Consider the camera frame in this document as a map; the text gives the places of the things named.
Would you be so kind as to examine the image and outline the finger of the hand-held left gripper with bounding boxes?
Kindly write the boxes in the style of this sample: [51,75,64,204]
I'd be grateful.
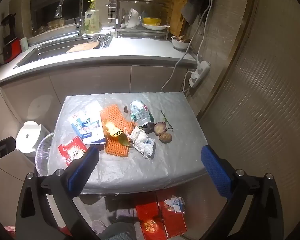
[0,136,17,159]

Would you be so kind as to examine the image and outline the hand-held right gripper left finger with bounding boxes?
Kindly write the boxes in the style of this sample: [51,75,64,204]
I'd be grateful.
[15,145,100,240]

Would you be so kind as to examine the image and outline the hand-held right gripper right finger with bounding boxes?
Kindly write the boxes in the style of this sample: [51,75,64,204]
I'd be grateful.
[201,144,284,240]

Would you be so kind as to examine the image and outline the red snack packet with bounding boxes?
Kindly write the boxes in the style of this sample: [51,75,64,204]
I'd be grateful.
[58,136,88,167]

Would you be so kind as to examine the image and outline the wastebasket with plastic liner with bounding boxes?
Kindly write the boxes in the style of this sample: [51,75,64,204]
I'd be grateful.
[35,132,56,179]

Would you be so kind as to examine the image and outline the orange foam fruit net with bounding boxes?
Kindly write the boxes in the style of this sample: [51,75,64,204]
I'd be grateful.
[100,104,134,130]
[104,127,131,157]

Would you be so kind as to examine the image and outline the blue white milk carton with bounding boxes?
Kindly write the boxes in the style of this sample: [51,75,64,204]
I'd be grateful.
[70,101,106,145]

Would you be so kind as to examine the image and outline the orange peel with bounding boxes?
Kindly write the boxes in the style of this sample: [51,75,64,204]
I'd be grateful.
[102,120,123,137]

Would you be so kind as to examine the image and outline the green leaf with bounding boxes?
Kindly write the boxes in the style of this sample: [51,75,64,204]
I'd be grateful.
[117,132,133,147]

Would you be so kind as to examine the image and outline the brown mangosteen shell half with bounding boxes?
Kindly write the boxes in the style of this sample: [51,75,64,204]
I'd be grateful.
[159,132,173,144]

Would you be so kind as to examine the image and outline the white paper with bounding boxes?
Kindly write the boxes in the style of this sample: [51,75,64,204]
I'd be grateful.
[129,127,156,159]

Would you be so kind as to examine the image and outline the crushed green white can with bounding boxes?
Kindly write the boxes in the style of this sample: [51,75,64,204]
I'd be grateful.
[129,100,154,128]

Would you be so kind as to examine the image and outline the white round stool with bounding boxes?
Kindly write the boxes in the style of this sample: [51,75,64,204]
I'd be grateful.
[16,121,53,157]

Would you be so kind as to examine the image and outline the small blue white carton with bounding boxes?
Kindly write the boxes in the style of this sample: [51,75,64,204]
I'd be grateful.
[170,196,186,214]

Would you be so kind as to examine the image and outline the table with white cover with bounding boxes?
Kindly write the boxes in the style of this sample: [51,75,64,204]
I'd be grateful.
[47,92,208,195]

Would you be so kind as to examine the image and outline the grey slipper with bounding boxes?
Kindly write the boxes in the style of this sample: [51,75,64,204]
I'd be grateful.
[91,219,107,235]

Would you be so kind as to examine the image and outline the red cardboard box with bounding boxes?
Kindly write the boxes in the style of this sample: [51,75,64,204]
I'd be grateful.
[158,197,188,238]
[135,201,168,240]

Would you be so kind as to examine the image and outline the person's dark pants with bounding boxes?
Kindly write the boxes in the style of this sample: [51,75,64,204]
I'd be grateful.
[97,221,140,240]

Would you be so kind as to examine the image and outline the thin dark twig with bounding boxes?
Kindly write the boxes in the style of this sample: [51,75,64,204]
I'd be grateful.
[160,109,174,132]

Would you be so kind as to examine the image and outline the red black blender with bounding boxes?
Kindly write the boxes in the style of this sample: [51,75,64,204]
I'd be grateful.
[0,14,22,64]

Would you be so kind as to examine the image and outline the kitchen counter cabinet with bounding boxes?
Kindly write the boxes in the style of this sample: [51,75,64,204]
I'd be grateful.
[0,37,198,140]

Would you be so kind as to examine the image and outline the steel sink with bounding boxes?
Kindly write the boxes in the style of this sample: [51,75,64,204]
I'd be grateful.
[14,34,114,68]

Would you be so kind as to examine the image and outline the white power strip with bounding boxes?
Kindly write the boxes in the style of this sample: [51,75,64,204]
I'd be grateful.
[189,60,211,88]

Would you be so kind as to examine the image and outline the round wooden board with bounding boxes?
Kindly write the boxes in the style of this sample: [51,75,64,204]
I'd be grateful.
[66,42,100,54]

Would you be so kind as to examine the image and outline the metal steamer tray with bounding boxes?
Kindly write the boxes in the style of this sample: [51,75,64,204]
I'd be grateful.
[87,34,110,49]

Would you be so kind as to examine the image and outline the white bowl with scraps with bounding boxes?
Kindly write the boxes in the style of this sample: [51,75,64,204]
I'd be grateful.
[171,35,190,50]

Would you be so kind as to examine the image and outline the chrome faucet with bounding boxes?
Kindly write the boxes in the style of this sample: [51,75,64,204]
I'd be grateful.
[54,0,83,32]

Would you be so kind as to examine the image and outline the dish soap bottle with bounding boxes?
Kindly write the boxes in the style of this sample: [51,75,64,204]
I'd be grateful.
[84,0,100,35]

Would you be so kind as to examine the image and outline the metal dish rack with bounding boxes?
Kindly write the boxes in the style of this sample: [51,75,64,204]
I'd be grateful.
[106,0,170,40]

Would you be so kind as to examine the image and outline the white shallow dish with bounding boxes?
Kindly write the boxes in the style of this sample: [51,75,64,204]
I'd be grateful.
[141,23,167,31]

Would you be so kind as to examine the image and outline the wooden cutting board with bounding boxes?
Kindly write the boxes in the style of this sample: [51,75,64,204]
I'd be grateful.
[162,0,189,37]

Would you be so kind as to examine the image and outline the yellow bowl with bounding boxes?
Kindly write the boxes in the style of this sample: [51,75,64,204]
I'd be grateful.
[142,17,162,26]

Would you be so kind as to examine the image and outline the short white power cable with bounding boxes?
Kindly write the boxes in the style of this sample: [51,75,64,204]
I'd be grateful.
[181,70,193,92]

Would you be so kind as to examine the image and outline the long white power cable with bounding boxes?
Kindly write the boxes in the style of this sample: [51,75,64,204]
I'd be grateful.
[161,0,217,92]

